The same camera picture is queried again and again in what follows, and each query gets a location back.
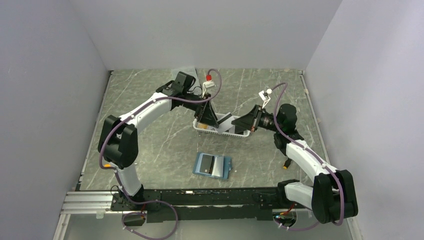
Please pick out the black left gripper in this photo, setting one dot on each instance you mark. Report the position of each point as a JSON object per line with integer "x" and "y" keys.
{"x": 205, "y": 114}

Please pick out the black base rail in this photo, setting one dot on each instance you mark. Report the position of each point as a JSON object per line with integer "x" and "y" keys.
{"x": 260, "y": 203}

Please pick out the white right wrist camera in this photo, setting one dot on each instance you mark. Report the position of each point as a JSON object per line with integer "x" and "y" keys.
{"x": 265, "y": 96}

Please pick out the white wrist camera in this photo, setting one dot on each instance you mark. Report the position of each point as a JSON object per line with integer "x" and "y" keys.
{"x": 265, "y": 96}
{"x": 207, "y": 84}

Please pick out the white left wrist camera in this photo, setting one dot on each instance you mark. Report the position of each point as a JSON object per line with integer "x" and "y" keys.
{"x": 207, "y": 84}

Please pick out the yellow black screwdriver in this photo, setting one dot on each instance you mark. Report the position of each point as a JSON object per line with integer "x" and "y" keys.
{"x": 287, "y": 164}

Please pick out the black credit card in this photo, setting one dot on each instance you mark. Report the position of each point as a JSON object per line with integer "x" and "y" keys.
{"x": 206, "y": 163}

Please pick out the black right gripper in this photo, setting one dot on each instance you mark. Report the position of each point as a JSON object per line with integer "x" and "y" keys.
{"x": 249, "y": 122}

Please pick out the clear plastic screw box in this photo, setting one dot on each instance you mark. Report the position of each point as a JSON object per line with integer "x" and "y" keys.
{"x": 190, "y": 70}

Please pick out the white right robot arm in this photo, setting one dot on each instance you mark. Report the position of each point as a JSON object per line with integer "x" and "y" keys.
{"x": 332, "y": 196}

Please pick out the blue card holder wallet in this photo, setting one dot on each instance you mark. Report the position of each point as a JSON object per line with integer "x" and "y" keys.
{"x": 221, "y": 169}

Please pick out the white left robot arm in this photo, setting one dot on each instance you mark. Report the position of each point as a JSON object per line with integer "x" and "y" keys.
{"x": 118, "y": 144}

